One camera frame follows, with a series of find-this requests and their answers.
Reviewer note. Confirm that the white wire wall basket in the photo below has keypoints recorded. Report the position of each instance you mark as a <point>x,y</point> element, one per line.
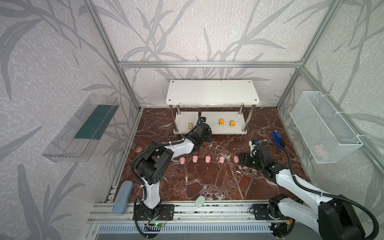
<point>320,123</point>

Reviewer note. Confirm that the pale green oval soap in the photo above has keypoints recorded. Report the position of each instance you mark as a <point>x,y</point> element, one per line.
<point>200,201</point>

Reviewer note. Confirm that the grey blue sponge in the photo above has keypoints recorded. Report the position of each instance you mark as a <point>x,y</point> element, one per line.
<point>123,197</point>

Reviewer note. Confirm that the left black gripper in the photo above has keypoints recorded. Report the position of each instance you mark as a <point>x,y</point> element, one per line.
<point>201,124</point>

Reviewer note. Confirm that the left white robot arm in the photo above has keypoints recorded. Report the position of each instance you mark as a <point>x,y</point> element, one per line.
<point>150,166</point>

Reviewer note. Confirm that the pink item in basket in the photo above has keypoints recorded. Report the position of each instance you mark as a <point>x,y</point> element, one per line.
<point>321,151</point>

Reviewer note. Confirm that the white two-tier shelf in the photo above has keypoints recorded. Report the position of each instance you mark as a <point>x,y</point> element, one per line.
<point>216,99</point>

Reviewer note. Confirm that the blue stapler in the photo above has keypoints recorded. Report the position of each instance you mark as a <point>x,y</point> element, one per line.
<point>279,140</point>

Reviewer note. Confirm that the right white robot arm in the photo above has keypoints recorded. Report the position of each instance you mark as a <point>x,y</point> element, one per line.
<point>333,217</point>

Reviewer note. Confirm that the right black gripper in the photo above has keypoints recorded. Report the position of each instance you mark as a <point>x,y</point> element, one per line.
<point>249,159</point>

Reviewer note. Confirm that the clear plastic wall bin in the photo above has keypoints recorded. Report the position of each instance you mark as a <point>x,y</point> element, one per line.
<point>78,139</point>

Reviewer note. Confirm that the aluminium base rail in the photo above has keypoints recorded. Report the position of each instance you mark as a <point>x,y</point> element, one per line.
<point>186,218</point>

